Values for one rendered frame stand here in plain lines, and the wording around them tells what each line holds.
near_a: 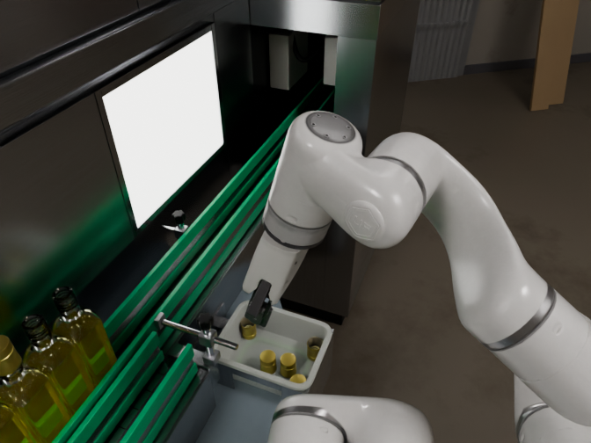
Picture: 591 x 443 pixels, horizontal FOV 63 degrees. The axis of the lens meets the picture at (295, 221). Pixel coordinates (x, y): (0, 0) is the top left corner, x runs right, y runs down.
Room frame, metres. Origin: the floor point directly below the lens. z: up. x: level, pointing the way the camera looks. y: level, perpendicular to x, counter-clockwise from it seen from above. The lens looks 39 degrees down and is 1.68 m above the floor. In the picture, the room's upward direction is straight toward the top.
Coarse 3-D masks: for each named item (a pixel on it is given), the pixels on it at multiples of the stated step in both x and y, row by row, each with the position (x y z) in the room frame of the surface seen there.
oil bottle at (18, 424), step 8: (0, 408) 0.34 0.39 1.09; (8, 408) 0.34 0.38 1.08; (0, 416) 0.33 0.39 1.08; (8, 416) 0.33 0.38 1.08; (16, 416) 0.34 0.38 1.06; (0, 424) 0.32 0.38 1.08; (8, 424) 0.33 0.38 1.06; (16, 424) 0.33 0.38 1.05; (24, 424) 0.34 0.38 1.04; (0, 432) 0.31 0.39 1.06; (8, 432) 0.32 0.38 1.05; (16, 432) 0.33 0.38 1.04; (24, 432) 0.34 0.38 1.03; (0, 440) 0.31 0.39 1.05; (8, 440) 0.32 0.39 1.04; (16, 440) 0.32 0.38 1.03; (24, 440) 0.33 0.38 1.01; (32, 440) 0.34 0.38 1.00
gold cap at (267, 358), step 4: (264, 352) 0.62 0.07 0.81; (268, 352) 0.62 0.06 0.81; (272, 352) 0.62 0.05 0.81; (260, 356) 0.61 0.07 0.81; (264, 356) 0.61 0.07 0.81; (268, 356) 0.61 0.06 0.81; (272, 356) 0.61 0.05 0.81; (260, 360) 0.60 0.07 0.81; (264, 360) 0.60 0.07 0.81; (268, 360) 0.60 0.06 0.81; (272, 360) 0.60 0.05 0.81; (260, 364) 0.60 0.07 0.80; (264, 364) 0.60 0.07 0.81; (268, 364) 0.59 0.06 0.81; (272, 364) 0.60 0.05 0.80; (260, 368) 0.61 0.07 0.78; (264, 368) 0.60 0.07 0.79; (268, 368) 0.59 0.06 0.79; (272, 368) 0.60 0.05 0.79; (268, 372) 0.59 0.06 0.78; (272, 372) 0.60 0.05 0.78
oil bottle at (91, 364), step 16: (80, 320) 0.48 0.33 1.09; (96, 320) 0.49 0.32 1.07; (64, 336) 0.46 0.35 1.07; (80, 336) 0.46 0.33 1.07; (96, 336) 0.48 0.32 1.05; (80, 352) 0.46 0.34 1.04; (96, 352) 0.47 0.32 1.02; (112, 352) 0.50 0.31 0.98; (96, 368) 0.46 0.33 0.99; (96, 384) 0.46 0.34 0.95
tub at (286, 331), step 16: (240, 304) 0.73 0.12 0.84; (240, 320) 0.71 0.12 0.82; (272, 320) 0.71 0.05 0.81; (288, 320) 0.70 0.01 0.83; (304, 320) 0.69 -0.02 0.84; (224, 336) 0.64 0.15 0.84; (240, 336) 0.69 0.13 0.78; (256, 336) 0.70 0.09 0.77; (272, 336) 0.70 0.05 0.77; (288, 336) 0.69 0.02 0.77; (304, 336) 0.68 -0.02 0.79; (320, 336) 0.67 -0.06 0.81; (224, 352) 0.63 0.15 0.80; (240, 352) 0.65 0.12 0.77; (256, 352) 0.65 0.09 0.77; (304, 352) 0.65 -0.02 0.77; (320, 352) 0.60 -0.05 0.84; (240, 368) 0.56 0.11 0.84; (256, 368) 0.61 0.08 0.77; (304, 368) 0.61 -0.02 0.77; (288, 384) 0.53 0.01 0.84; (304, 384) 0.53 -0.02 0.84
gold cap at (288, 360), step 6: (282, 354) 0.62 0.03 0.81; (288, 354) 0.61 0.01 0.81; (282, 360) 0.60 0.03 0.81; (288, 360) 0.60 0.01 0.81; (294, 360) 0.60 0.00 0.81; (282, 366) 0.59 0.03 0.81; (288, 366) 0.59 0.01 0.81; (294, 366) 0.59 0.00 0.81; (282, 372) 0.59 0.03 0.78; (288, 372) 0.59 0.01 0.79; (294, 372) 0.59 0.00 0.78
